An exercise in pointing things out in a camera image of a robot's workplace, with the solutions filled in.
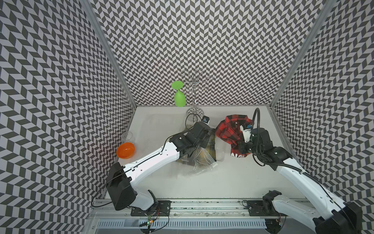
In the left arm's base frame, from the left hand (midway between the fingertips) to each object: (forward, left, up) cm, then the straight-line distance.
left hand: (203, 135), depth 77 cm
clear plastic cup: (+10, +50, -17) cm, 54 cm away
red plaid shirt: (+2, -14, +1) cm, 15 cm away
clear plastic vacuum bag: (-11, +2, -9) cm, 14 cm away
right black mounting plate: (-31, -27, -21) cm, 46 cm away
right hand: (-2, -20, -5) cm, 20 cm away
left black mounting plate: (-31, +21, -19) cm, 42 cm away
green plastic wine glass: (+28, +14, +2) cm, 31 cm away
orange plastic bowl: (0, +47, -16) cm, 50 cm away
